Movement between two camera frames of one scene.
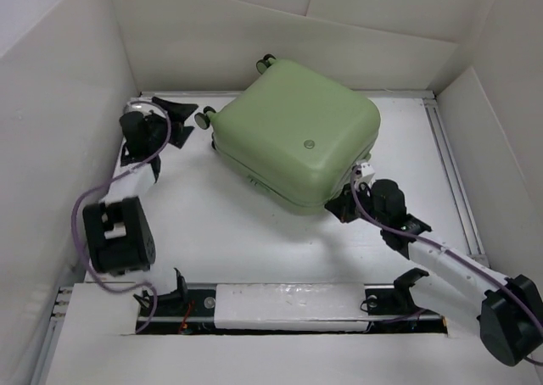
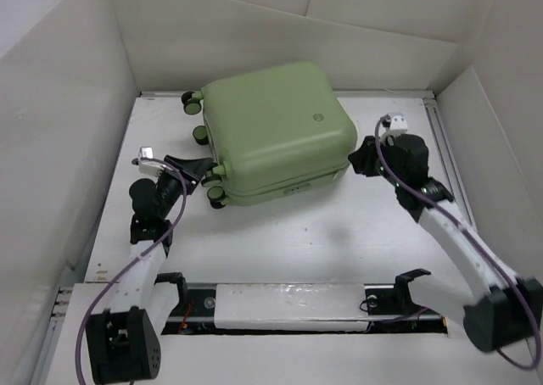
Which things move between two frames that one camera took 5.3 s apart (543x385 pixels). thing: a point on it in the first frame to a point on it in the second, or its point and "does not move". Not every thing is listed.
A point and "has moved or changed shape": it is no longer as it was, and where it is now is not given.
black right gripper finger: [344, 207] to [365, 160]
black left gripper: [179, 114] to [193, 168]
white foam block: [293, 307] does not move
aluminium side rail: [451, 179] does not move
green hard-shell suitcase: [292, 136] has moved or changed shape
